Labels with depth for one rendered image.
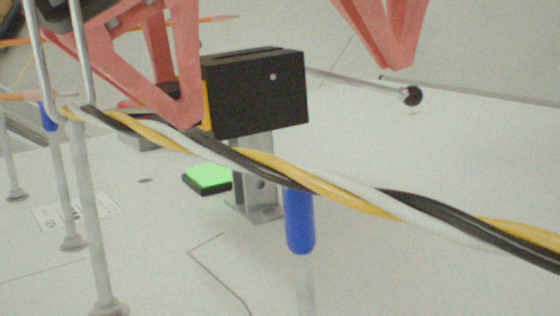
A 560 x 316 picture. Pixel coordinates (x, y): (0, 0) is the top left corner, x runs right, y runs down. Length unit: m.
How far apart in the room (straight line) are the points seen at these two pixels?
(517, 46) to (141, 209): 1.62
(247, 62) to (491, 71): 1.62
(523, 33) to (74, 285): 1.73
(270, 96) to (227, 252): 0.08
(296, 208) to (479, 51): 1.85
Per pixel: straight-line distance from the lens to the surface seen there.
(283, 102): 0.36
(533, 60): 1.88
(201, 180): 0.42
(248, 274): 0.31
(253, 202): 0.37
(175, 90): 0.34
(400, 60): 0.42
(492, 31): 2.03
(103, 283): 0.29
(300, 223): 0.17
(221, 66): 0.34
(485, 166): 0.45
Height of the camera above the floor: 1.32
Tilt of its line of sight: 33 degrees down
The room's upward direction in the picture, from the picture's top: 58 degrees counter-clockwise
